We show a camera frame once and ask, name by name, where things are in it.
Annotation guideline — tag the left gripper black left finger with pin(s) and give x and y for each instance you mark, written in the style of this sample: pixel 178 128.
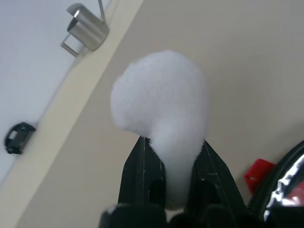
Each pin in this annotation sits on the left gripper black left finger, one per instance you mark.
pixel 137 171

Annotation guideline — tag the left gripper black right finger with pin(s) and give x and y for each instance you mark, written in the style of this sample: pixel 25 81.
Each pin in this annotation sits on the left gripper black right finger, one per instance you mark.
pixel 213 180

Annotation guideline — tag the black and red paddle case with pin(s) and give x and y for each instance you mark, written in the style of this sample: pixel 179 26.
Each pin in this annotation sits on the black and red paddle case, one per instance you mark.
pixel 282 180

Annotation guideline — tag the white fluffy zipper pompom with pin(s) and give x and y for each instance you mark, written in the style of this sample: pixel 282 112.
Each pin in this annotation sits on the white fluffy zipper pompom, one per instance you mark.
pixel 161 95

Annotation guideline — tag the small black clamp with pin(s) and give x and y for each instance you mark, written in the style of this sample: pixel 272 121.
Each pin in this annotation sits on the small black clamp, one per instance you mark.
pixel 19 137

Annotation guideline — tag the steel watering can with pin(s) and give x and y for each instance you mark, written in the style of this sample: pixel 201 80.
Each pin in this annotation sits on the steel watering can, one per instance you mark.
pixel 86 28

